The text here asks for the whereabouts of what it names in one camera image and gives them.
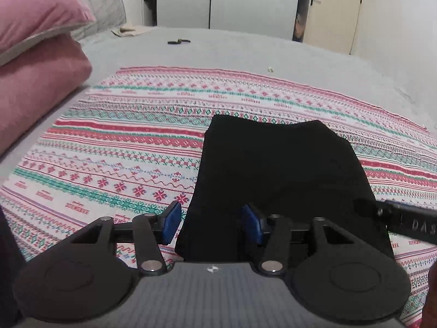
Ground white grey wardrobe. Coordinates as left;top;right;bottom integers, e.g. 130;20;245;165
156;0;302;40

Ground person's dark clothing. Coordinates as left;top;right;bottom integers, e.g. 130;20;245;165
0;208;22;328

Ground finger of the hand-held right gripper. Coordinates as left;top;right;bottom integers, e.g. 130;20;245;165
353;198;383;217

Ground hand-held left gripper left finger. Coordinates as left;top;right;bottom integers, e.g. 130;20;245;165
70;201;182;277

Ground grey bed cover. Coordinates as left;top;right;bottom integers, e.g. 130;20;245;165
0;27;437;192

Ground pink pillow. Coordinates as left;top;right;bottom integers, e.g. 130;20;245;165
0;34;93;155
0;0;97;66

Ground cream door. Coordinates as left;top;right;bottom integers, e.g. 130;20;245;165
303;0;364;55

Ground person's right forearm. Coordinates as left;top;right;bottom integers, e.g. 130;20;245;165
421;261;437;328

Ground dark printed wardrobe side panel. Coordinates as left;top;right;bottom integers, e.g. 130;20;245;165
293;0;308;42

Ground black pants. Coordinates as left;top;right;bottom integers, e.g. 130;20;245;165
176;114;395;263

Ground grey quilted headboard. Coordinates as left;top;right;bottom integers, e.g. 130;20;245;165
44;0;128;40

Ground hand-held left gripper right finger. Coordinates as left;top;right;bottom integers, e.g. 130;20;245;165
241;204;359;277

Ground beige cloth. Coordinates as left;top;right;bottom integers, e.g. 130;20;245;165
112;27;151;37

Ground red green patterned blanket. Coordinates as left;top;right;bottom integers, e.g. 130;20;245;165
0;66;437;325

